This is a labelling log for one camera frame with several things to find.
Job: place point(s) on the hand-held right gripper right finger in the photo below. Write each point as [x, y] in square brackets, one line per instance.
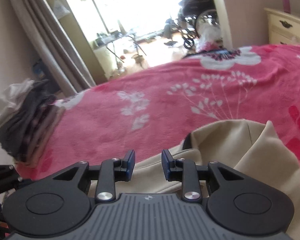
[167, 165]

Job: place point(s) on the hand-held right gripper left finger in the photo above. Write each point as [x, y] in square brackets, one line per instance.
[128, 165]

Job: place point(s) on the beige zip jacket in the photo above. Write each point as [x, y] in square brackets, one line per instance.
[227, 150]

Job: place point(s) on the stack of folded clothes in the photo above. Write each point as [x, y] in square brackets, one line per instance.
[20, 120]

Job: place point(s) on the blue box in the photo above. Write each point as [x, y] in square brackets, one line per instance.
[40, 70]

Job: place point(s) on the folding table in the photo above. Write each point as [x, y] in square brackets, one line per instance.
[115, 36]

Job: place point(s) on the dark standing object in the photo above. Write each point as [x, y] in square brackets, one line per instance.
[168, 28]

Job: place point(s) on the white plastic bag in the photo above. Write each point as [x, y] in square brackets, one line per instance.
[210, 35]

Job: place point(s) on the beige curtain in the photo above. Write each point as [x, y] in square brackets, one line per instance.
[45, 42]

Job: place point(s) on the black wheelchair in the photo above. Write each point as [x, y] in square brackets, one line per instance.
[192, 7]

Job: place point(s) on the hanging clear plastic bag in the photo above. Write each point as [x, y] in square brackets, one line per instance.
[60, 8]

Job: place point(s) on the cream nightstand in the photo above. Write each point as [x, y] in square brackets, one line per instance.
[277, 33]

